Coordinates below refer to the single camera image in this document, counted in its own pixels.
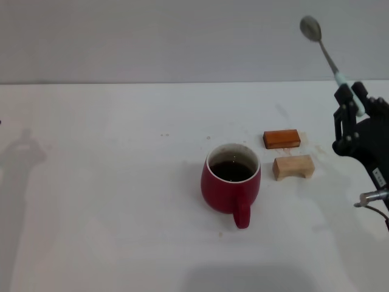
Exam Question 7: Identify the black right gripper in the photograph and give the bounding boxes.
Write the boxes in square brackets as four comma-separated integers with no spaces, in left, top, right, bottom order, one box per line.
[331,81,389,195]

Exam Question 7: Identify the spoon with light blue handle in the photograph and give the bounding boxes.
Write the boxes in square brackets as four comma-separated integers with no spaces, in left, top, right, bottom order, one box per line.
[299,15,365,117]

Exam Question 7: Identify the red ceramic coffee cup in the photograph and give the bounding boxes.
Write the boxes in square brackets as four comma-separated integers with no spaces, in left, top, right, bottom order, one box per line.
[199,142,262,230]

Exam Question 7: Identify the light wooden spoon rest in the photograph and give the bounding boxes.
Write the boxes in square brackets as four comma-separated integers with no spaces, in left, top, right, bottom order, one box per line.
[272,154,315,183]

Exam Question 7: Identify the dark orange wooden block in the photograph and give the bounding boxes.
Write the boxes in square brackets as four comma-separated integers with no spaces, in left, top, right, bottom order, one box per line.
[263,129,302,150]

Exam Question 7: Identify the black cable with metal connector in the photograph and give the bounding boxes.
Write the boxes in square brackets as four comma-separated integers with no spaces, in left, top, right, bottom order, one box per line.
[354,189,389,228]

